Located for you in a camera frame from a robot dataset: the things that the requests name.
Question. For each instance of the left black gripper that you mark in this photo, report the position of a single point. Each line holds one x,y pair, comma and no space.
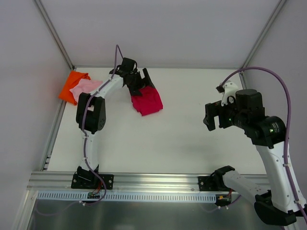
139,83

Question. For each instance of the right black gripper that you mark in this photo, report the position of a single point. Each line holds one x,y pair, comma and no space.
214,112

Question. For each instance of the magenta t shirt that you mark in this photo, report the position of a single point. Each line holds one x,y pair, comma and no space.
148,103

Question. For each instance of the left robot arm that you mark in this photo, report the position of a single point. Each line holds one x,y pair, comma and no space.
91,116

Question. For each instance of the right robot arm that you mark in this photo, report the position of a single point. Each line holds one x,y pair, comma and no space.
282,203

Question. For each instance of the pink folded t shirt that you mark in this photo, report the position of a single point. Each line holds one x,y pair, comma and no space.
85,86

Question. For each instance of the orange folded t shirt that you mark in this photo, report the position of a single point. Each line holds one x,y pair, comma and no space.
72,81

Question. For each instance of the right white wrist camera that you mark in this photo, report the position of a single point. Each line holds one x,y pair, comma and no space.
228,90

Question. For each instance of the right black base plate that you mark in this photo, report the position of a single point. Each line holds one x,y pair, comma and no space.
213,183

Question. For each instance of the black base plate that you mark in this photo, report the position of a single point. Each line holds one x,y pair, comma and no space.
213,183
105,180

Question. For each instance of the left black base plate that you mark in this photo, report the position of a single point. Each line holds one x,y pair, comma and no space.
105,180

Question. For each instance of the right aluminium frame post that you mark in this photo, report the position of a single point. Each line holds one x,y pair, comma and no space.
269,23

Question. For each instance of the aluminium frame post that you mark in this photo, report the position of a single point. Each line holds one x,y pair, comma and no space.
51,28
269,23

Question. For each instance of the left aluminium frame post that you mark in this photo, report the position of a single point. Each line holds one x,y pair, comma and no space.
51,28

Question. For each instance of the white slotted cable duct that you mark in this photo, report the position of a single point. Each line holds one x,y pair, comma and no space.
127,196

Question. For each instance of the aluminium mounting rail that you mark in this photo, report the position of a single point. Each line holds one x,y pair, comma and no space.
123,182

